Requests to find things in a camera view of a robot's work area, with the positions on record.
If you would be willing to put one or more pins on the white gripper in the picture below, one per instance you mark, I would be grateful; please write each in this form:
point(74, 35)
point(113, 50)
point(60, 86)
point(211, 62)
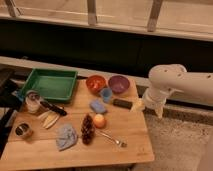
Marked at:
point(138, 105)

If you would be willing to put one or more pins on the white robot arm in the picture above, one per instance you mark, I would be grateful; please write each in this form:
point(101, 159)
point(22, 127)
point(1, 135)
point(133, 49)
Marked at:
point(167, 79)

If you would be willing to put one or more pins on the purple bowl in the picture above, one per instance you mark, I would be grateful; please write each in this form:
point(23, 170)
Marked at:
point(118, 84)

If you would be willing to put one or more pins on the orange bowl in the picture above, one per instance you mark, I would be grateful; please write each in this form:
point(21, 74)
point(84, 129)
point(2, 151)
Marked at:
point(95, 83)

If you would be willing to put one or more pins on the black rectangular block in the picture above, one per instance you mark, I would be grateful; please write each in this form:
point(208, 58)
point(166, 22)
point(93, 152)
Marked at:
point(122, 103)

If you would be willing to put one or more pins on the small blue cup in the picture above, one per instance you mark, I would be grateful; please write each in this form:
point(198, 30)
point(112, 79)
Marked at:
point(106, 94)

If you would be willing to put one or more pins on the blue sponge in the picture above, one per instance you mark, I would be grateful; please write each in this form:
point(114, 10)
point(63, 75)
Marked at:
point(97, 107)

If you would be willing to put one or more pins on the dark grape bunch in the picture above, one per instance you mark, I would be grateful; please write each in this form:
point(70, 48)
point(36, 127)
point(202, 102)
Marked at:
point(87, 130)

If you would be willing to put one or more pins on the blue crumpled cloth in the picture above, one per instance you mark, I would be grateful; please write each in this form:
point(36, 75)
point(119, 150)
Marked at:
point(66, 137)

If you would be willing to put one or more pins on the pale banana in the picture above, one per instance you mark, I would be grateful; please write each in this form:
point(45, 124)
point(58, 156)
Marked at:
point(48, 118)

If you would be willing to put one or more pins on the green plastic tray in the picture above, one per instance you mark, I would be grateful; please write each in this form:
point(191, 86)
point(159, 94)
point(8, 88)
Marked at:
point(53, 85)

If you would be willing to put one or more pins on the white mug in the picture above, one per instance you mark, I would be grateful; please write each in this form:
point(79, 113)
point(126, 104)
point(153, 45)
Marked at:
point(32, 100)

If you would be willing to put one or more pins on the small metal cup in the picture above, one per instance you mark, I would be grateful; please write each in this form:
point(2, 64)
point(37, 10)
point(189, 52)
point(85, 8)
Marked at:
point(23, 130)

